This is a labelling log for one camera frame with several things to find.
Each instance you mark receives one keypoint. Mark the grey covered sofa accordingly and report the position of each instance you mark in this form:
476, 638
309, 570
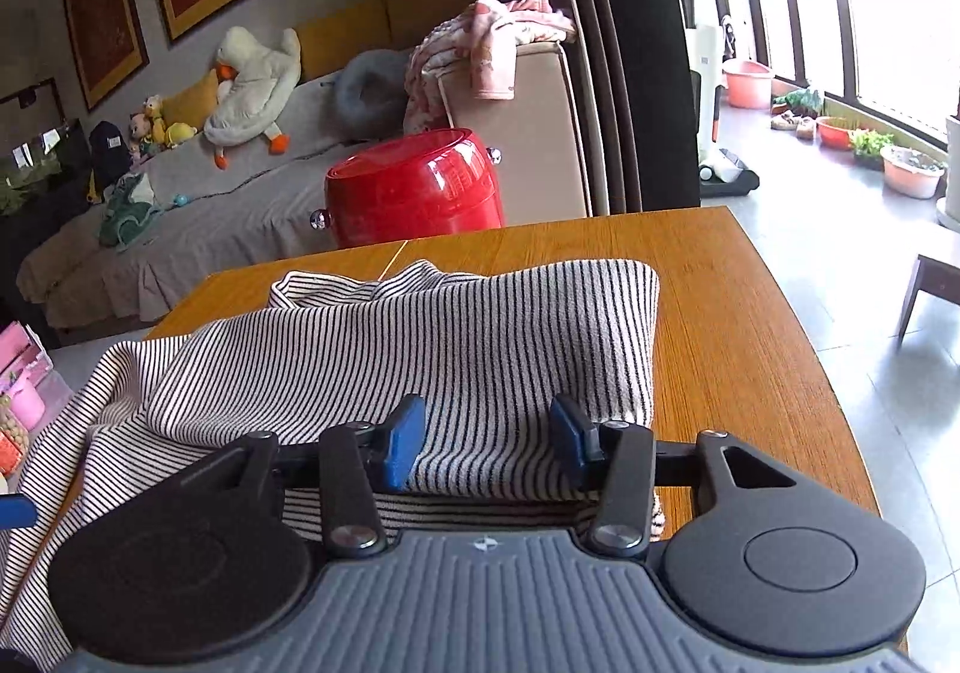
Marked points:
255, 211

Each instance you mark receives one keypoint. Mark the pink plastic basin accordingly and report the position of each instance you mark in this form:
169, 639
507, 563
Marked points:
749, 83

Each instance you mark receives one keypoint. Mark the pink toy box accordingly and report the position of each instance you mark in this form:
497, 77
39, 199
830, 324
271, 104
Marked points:
33, 393

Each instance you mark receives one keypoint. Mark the dark curtain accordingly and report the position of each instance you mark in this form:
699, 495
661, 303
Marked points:
634, 92

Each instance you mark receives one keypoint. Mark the black plush toy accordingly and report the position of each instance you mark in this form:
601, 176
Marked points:
110, 159

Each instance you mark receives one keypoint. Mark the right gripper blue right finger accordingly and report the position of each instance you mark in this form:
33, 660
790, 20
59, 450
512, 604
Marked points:
576, 442

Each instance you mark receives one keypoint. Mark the small plush toys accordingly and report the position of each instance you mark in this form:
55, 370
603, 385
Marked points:
150, 133

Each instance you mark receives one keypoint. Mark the white plush goose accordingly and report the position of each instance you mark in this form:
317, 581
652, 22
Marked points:
255, 83

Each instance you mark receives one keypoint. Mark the small wooden stool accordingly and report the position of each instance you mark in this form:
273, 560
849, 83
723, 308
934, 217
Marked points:
932, 276

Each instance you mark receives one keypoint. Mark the pink clothes pile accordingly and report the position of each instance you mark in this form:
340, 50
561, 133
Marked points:
486, 35

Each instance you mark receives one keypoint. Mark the beige armchair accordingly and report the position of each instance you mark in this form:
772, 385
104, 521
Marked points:
541, 169

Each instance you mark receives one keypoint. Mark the metal bowl planter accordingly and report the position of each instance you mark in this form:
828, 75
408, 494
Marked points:
911, 173

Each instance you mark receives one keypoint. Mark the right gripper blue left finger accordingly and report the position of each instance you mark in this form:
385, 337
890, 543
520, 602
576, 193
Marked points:
396, 444

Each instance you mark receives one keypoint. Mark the white floor cleaner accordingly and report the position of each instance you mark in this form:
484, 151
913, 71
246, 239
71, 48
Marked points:
720, 172

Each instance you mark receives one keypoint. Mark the green knit cloth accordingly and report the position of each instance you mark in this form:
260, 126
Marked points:
130, 210

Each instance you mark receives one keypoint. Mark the glass fish tank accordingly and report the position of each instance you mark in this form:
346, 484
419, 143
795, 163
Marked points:
42, 149

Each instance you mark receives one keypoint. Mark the grey neck pillow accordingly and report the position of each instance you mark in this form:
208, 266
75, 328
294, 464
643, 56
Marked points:
369, 95

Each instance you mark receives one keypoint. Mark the red round stool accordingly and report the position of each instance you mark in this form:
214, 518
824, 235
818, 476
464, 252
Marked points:
440, 182

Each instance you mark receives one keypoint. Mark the grey striped knit garment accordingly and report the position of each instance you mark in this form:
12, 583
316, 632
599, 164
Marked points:
487, 354

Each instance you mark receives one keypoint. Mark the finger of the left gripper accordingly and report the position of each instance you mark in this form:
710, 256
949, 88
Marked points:
17, 511

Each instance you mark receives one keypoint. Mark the potted bamboo plant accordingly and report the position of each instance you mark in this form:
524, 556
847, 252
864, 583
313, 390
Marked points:
948, 208

